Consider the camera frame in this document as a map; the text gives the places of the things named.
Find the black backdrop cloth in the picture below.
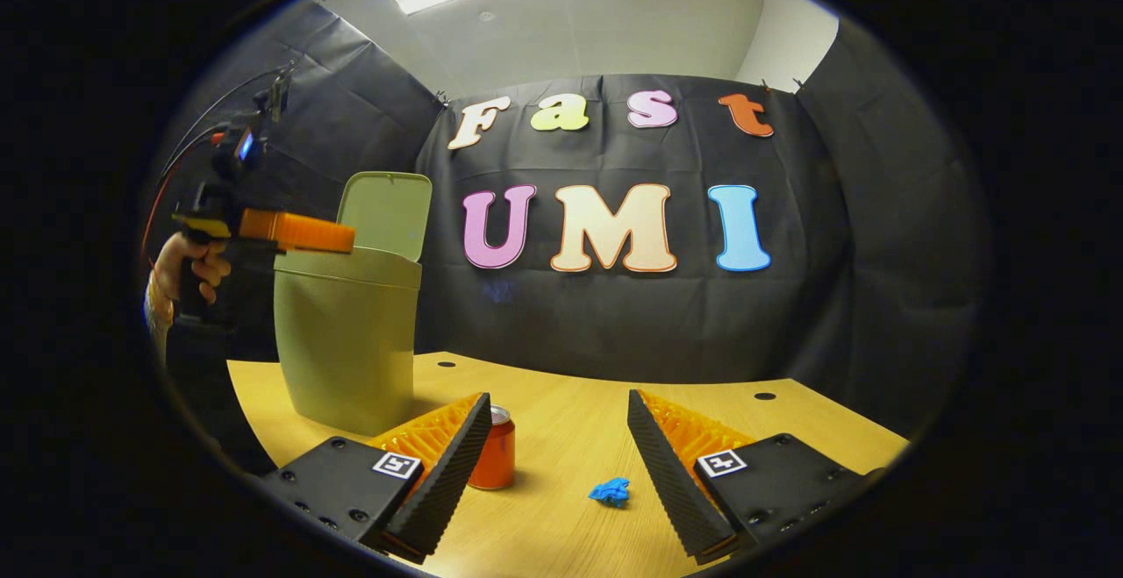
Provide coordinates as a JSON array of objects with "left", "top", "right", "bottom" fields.
[{"left": 145, "top": 1, "right": 988, "bottom": 439}]

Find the green desktop garbage bin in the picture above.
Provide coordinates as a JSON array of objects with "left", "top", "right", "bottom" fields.
[{"left": 273, "top": 171, "right": 433, "bottom": 437}]

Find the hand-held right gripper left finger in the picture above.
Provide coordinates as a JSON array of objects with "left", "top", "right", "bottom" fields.
[{"left": 261, "top": 392, "right": 494, "bottom": 566}]

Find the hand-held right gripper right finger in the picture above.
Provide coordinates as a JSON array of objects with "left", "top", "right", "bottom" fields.
[{"left": 626, "top": 389, "right": 887, "bottom": 567}]

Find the wooden desktop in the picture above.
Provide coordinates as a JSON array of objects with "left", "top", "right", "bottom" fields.
[{"left": 226, "top": 351, "right": 911, "bottom": 578}]

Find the red cable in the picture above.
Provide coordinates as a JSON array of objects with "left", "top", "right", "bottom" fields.
[{"left": 140, "top": 126, "right": 225, "bottom": 263}]

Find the blue paper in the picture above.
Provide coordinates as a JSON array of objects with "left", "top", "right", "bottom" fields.
[{"left": 588, "top": 477, "right": 631, "bottom": 509}]

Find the orange pop can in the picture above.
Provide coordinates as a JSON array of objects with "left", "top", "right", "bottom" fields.
[{"left": 467, "top": 404, "right": 517, "bottom": 491}]

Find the black cable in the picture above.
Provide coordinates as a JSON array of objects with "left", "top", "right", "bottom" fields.
[{"left": 158, "top": 69, "right": 286, "bottom": 184}]

